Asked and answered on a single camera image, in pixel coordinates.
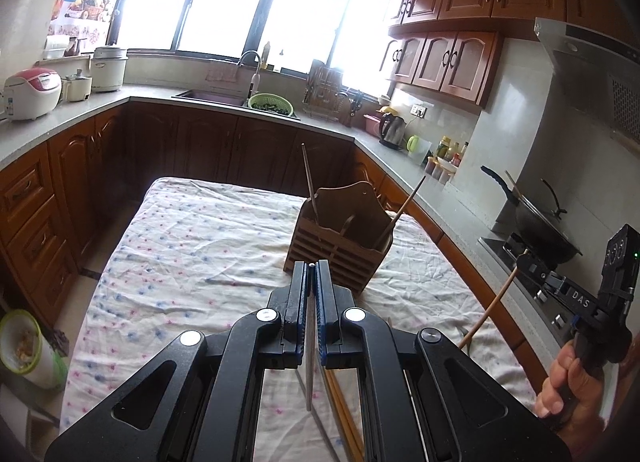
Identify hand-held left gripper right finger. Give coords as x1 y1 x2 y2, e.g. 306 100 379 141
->
315 262 573 462

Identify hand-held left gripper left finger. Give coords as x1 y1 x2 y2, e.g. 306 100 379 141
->
45 261 308 462

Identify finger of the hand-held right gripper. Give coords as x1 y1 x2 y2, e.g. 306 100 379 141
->
515 249 568 294

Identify wooden chopstick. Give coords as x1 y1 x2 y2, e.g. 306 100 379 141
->
375 175 427 250
326 373 352 462
301 143 321 223
457 252 528 350
332 382 365 462

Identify metal chopstick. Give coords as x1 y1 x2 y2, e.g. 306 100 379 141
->
306 264 317 411
297 372 329 462

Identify wooden utensil holder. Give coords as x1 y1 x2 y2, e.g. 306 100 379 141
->
284 181 397 295

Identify person's right hand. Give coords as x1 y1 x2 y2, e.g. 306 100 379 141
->
535 341 608 423

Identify gas stove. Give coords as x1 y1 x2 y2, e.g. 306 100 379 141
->
477 234 576 338

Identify black wok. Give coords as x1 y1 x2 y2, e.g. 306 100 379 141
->
481 165 583 265

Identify floral tablecloth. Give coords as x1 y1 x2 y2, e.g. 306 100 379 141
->
59 177 538 462

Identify group of condiment jars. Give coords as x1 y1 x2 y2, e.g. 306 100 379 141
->
425 157 458 186

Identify green and white pitcher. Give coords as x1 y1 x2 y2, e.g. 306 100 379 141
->
406 134 433 165

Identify steel electric kettle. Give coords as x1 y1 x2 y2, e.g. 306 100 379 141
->
377 112 407 150

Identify wooden base cabinets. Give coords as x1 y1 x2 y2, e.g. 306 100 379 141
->
0 102 548 393

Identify steel range hood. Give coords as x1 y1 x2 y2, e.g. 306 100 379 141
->
532 16 640 153

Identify green colander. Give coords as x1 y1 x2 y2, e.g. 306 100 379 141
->
247 93 295 117

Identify metal dish rack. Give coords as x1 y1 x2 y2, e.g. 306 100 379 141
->
301 59 353 120

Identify kitchen sink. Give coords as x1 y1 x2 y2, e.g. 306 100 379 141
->
171 88 248 108

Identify metal faucet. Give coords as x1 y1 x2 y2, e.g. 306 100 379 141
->
236 50 263 98

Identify pink dishcloth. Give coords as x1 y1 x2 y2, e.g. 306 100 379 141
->
206 63 238 83

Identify white trash bin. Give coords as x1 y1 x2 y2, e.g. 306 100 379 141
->
0 309 68 390

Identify large white cooker pot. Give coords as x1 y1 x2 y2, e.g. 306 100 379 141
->
90 43 129 93

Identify small white cooker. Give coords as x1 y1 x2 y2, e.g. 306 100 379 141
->
62 69 94 103

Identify red and white rice cooker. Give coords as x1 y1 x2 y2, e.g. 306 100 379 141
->
2 68 63 122

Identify wooden spatula handle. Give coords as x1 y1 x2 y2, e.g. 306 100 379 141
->
504 170 527 204

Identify wooden wall cabinets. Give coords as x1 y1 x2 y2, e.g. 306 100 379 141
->
385 0 601 110

